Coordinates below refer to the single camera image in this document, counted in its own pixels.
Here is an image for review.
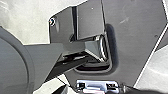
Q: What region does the silver base bolt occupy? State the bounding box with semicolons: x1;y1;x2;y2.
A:
48;18;57;27

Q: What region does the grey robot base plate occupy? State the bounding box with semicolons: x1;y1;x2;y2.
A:
46;0;168;94

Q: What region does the small white cable box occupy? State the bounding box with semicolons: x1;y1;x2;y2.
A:
75;79;120;94

